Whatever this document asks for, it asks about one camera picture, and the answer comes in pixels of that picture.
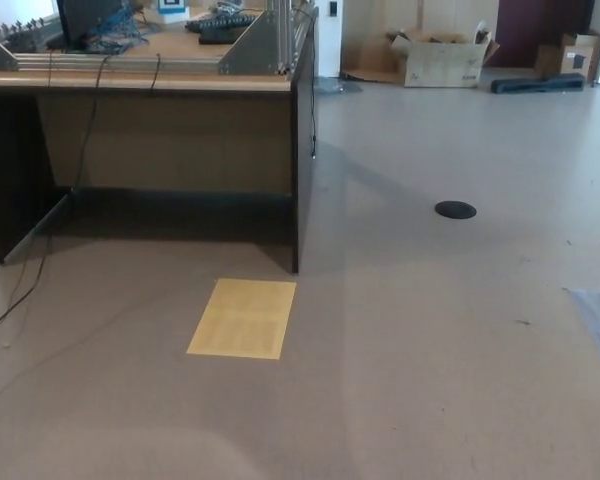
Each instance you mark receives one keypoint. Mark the crumpled clear plastic bag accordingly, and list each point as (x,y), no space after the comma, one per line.
(337,86)

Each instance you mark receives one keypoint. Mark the large open cardboard box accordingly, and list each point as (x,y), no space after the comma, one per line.
(442,64)

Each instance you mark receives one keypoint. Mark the black wall switch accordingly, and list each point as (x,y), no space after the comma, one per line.
(333,7)

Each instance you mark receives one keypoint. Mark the white box with blue print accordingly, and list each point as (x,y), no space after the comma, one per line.
(171,10)

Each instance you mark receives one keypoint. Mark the black monitor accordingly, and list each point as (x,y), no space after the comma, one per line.
(80,17)

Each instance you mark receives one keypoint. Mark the dark maroon door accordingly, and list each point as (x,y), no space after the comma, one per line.
(535,20)

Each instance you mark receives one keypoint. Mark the dark blue flat bag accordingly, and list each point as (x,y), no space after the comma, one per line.
(535,83)

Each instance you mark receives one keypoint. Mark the black keyboard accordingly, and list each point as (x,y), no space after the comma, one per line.
(219,21)

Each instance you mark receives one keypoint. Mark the wooden desk with dark sides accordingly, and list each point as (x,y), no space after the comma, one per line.
(180,140)

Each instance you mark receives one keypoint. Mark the row of dark metal parts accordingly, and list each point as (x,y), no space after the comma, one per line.
(17,34)

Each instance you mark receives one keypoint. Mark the flat black device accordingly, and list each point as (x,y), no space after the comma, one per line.
(219,35)

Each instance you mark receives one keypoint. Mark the black round floor cover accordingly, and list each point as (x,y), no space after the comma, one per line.
(455,209)

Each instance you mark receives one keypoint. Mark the aluminium profile frame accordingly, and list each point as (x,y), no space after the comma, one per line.
(245,47)

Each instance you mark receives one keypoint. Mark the yellow paper sheet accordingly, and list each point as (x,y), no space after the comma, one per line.
(242,317)

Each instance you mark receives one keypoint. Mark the small open cardboard box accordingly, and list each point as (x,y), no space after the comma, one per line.
(577,57)

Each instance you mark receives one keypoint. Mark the clear plastic sheet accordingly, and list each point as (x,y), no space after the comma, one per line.
(597,320)

